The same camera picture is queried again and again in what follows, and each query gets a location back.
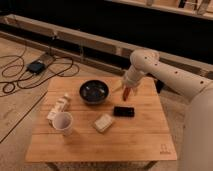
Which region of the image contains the black rectangular box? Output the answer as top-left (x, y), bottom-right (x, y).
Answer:
top-left (113, 106), bottom-right (135, 117)

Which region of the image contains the cream rectangular sponge block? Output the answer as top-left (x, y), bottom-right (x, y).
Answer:
top-left (93, 114), bottom-right (114, 132)

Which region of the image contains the dark ceramic bowl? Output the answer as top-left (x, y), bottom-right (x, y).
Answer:
top-left (79, 80), bottom-right (109, 104)

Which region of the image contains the wooden table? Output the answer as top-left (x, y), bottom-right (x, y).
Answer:
top-left (25, 77), bottom-right (177, 162)

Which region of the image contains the black power adapter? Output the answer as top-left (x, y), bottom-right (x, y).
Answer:
top-left (27, 61), bottom-right (45, 74)

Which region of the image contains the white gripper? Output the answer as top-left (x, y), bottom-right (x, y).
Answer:
top-left (112, 66), bottom-right (145, 101)

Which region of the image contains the white ceramic cup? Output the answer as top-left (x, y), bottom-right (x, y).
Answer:
top-left (52, 112), bottom-right (73, 136)

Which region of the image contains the white plastic bottle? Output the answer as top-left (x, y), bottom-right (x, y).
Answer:
top-left (47, 93), bottom-right (71, 122)

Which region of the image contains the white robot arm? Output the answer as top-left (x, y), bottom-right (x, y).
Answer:
top-left (116, 49), bottom-right (213, 171)

